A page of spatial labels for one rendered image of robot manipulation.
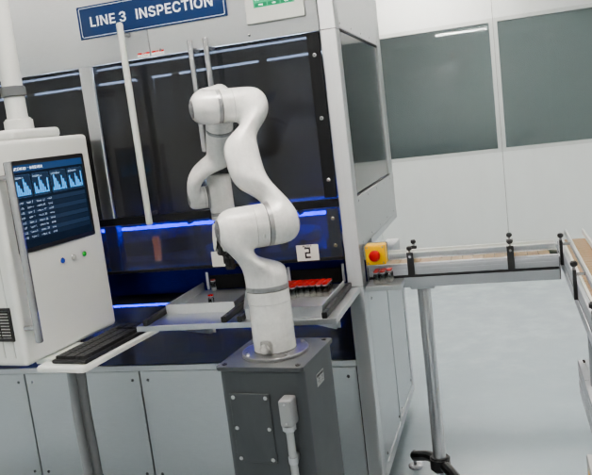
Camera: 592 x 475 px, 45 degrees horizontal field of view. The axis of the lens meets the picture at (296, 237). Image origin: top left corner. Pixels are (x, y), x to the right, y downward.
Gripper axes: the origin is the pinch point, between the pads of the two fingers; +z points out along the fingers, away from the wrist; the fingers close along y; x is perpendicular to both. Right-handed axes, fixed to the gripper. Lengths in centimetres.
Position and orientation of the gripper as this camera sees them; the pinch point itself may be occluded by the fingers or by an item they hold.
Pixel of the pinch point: (230, 263)
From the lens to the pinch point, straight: 254.9
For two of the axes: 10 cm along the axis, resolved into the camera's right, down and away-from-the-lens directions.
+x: 8.5, -0.2, -5.3
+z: 1.2, 9.8, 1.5
